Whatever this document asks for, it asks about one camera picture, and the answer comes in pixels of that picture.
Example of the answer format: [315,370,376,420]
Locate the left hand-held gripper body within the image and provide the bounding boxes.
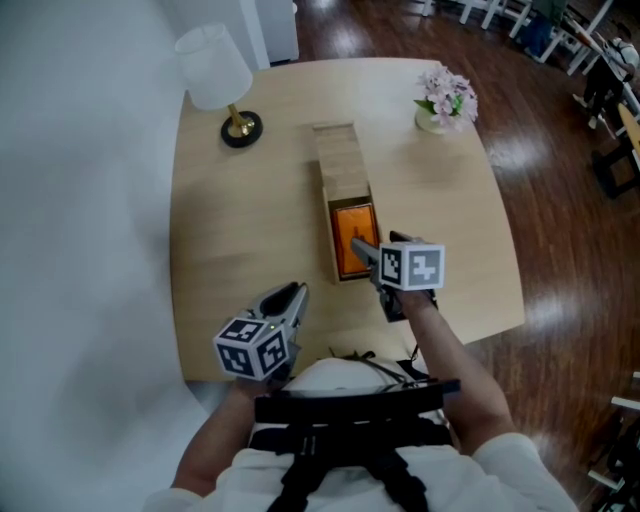
[212,309,302,384]

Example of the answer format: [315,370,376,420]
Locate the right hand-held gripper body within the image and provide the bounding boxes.
[369,239,446,324]

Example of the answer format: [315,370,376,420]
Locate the orange item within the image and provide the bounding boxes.
[333,203,380,279]

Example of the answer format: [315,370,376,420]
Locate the person's right forearm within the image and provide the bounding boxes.
[399,291,520,457]

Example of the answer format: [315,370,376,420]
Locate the person's left forearm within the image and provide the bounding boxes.
[170,381,259,497]

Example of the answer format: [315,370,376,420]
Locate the wooden box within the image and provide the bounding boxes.
[318,158,383,286]

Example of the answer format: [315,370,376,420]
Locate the wooden sliding box lid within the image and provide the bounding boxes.
[312,121,372,190]

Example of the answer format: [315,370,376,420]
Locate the black chest harness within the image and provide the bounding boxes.
[253,377,462,512]

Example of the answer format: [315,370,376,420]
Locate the pink flowers in white vase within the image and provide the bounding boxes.
[412,64,480,136]

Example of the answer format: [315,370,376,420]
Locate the person's white shirt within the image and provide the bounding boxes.
[146,356,582,512]

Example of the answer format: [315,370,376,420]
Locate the wooden table with black base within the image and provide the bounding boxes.
[591,101,640,200]

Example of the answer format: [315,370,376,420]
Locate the white table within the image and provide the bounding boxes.
[478,0,535,40]
[543,14,607,77]
[413,0,482,25]

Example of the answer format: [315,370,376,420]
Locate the white shade table lamp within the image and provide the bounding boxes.
[174,21,265,150]

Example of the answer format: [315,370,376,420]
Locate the white metal rack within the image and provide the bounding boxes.
[586,371,640,512]

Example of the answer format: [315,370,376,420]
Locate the black cable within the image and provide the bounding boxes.
[326,346,434,387]

